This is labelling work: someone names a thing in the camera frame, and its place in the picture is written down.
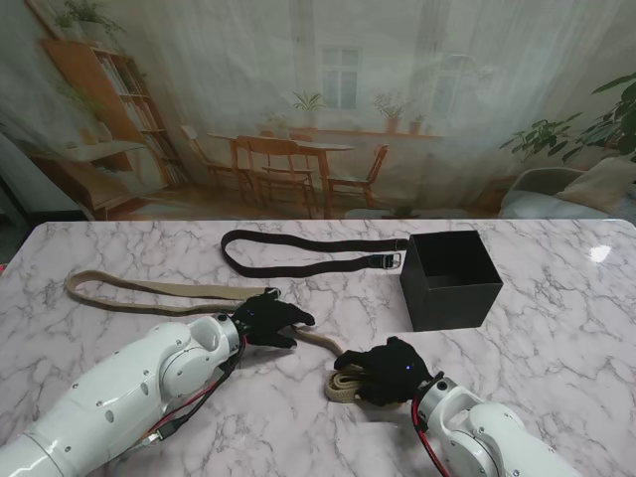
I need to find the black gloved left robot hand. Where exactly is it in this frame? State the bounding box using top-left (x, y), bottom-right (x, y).
top-left (232, 292), bottom-right (317, 349)

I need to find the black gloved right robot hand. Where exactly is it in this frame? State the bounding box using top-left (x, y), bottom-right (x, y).
top-left (333, 336), bottom-right (433, 407)

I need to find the beige braided belt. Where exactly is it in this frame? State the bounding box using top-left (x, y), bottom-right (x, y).
top-left (64, 270), bottom-right (280, 317)
top-left (292, 325), bottom-right (401, 411)

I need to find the dark brown braided belt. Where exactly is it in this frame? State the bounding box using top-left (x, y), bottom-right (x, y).
top-left (220, 229), bottom-right (409, 279)

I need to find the black belt storage box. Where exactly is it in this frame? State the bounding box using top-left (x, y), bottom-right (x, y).
top-left (398, 230), bottom-right (504, 333)

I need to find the printed room scene backdrop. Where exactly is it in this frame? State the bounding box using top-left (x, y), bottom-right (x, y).
top-left (0, 0), bottom-right (636, 223)

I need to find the red black right arm cable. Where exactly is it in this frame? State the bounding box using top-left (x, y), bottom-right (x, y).
top-left (410, 397), bottom-right (451, 477)

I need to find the red black arm cable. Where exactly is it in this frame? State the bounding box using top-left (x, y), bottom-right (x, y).
top-left (118, 332), bottom-right (249, 451)
top-left (410, 397), bottom-right (451, 477)

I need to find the red black left arm cable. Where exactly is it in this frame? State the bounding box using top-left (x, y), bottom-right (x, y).
top-left (118, 332), bottom-right (249, 451)

